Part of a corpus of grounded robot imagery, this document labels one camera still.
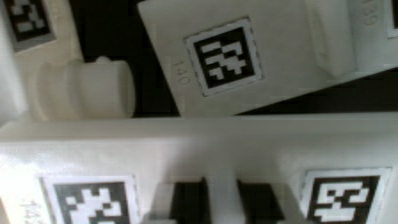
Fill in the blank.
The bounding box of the white cabinet door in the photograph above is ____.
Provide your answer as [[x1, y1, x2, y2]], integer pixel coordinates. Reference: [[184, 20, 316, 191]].
[[136, 0, 398, 118], [0, 112, 398, 224]]

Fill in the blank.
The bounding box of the white cabinet body box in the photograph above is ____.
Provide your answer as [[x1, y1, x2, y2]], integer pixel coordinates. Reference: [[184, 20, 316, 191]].
[[0, 0, 135, 127]]

